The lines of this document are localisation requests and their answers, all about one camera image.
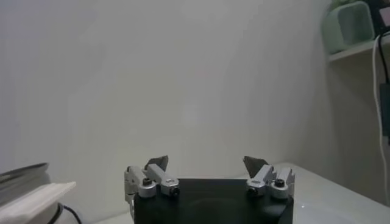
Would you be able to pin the white electric cooker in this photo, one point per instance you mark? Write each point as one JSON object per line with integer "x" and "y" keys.
{"x": 42, "y": 217}

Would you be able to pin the steel steamer basket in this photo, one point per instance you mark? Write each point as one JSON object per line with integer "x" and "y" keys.
{"x": 36, "y": 194}

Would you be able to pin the white shelf board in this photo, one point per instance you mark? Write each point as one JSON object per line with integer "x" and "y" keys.
{"x": 350, "y": 52}

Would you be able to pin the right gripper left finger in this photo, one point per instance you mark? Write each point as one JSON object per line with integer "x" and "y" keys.
{"x": 158, "y": 176}

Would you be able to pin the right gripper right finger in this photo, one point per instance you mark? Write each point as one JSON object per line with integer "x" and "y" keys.
{"x": 265, "y": 176}

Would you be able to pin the pale green container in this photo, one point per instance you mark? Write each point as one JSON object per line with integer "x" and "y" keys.
{"x": 347, "y": 29}

